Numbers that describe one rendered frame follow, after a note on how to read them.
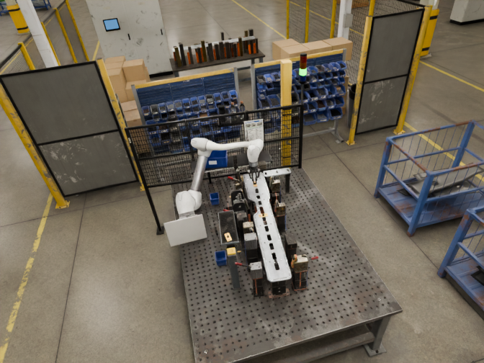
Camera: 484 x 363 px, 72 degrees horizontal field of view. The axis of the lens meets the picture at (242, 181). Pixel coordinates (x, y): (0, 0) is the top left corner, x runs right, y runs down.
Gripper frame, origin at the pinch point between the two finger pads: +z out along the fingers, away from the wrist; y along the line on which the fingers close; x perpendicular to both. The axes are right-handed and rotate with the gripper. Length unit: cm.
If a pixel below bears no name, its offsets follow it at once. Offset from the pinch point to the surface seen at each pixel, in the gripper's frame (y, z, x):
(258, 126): -16, -31, -54
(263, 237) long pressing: 4, 5, 73
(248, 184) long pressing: 6.8, 4.6, -2.2
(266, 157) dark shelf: -20.6, 1.6, -40.9
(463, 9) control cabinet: -767, 58, -756
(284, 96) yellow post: -45, -61, -58
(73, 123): 212, -21, -147
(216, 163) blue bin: 36, -5, -35
